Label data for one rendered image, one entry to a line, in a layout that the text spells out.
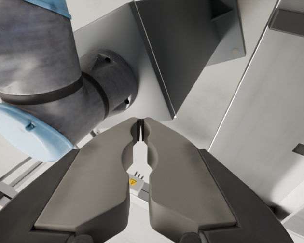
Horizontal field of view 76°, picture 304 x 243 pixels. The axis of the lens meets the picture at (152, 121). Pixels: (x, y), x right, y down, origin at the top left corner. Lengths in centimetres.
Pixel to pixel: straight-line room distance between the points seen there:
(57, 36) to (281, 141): 32
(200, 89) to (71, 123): 104
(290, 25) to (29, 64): 28
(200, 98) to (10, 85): 113
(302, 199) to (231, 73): 93
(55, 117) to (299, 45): 31
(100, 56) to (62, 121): 17
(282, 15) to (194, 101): 111
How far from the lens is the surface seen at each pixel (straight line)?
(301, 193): 37
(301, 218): 44
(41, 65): 28
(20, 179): 145
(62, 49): 29
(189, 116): 139
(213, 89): 126
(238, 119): 31
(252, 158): 35
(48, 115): 30
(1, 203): 134
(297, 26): 25
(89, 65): 40
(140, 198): 125
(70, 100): 31
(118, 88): 40
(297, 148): 34
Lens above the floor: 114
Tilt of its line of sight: 48 degrees down
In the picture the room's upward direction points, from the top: 143 degrees counter-clockwise
